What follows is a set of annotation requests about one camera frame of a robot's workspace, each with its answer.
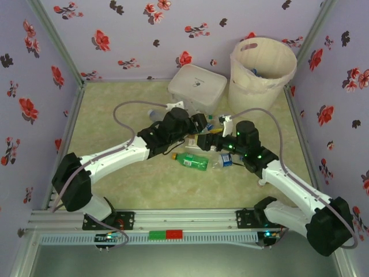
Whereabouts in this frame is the green plastic bottle yellow cap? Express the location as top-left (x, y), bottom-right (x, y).
top-left (171, 152), bottom-right (209, 173)

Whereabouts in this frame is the cream plastic waste bin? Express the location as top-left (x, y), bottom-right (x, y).
top-left (228, 36), bottom-right (298, 116)

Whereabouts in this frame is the translucent plastic bin liner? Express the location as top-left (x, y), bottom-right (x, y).
top-left (229, 36), bottom-right (298, 95)

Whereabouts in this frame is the clear bottle blue cap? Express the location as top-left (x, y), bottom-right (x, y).
top-left (147, 108), bottom-right (170, 123)

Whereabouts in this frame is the clear bottle Pepsi label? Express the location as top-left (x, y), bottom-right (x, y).
top-left (212, 152), bottom-right (236, 170)

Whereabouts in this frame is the white fabric storage case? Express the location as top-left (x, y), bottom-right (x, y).
top-left (167, 63), bottom-right (228, 115)

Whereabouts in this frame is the small controller board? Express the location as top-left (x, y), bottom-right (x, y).
top-left (95, 232), bottom-right (122, 244)
top-left (258, 230), bottom-right (282, 249)

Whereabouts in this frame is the grey metal front panel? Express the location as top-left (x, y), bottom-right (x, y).
top-left (11, 229), bottom-right (358, 277)

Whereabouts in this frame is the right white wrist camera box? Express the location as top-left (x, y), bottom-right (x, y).
top-left (218, 114), bottom-right (234, 136)

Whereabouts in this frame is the right grey arm cable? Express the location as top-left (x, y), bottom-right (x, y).
top-left (230, 107), bottom-right (359, 250)

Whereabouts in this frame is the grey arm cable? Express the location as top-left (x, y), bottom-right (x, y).
top-left (51, 100), bottom-right (170, 213)
top-left (230, 107), bottom-right (359, 250)

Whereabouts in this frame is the aluminium table side rail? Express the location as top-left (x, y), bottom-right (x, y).
top-left (56, 82), bottom-right (86, 162)
top-left (284, 85), bottom-right (319, 188)

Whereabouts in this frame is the left grey arm cable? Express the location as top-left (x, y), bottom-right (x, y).
top-left (51, 100), bottom-right (170, 213)

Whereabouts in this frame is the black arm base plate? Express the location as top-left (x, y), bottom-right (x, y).
top-left (82, 212), bottom-right (136, 231)
top-left (235, 209), bottom-right (289, 230)

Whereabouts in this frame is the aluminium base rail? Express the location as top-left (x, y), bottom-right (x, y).
top-left (28, 209), bottom-right (289, 231)

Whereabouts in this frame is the thin grey base cable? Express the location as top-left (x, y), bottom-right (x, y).
top-left (261, 224), bottom-right (291, 249)
top-left (85, 220), bottom-right (130, 249)

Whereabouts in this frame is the white slotted cable duct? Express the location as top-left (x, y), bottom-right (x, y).
top-left (39, 232), bottom-right (257, 246)

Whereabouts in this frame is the aluminium frame post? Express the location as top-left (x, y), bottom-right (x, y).
top-left (25, 0), bottom-right (86, 86)
top-left (293, 0), bottom-right (338, 61)

